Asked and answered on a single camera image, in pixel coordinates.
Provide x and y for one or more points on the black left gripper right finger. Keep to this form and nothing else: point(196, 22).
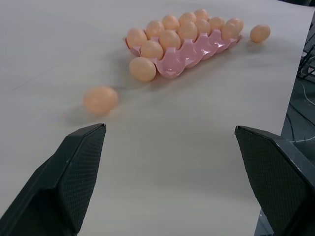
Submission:
point(278, 182)

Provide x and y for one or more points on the orange plastic egg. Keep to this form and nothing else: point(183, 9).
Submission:
point(260, 33)
point(187, 17)
point(136, 38)
point(216, 22)
point(238, 22)
point(201, 13)
point(230, 32)
point(170, 22)
point(203, 25)
point(151, 49)
point(142, 69)
point(155, 28)
point(187, 30)
point(169, 39)
point(101, 99)

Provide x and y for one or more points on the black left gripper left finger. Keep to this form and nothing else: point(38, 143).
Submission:
point(56, 186)

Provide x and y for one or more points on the pink plastic egg tray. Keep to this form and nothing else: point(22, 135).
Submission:
point(172, 64)

